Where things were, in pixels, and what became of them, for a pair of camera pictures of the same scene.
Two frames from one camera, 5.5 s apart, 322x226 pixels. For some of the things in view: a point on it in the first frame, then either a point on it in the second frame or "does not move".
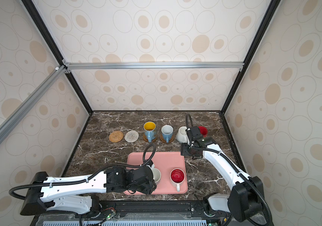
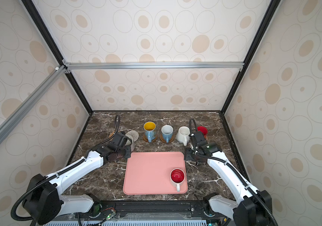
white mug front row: [156, 175] -> [128, 142]
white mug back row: [181, 135] does not move
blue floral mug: [167, 131] does not move
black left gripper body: [145, 187] -> [123, 153]
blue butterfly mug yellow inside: [149, 128] does not move
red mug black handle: [203, 131] does not move
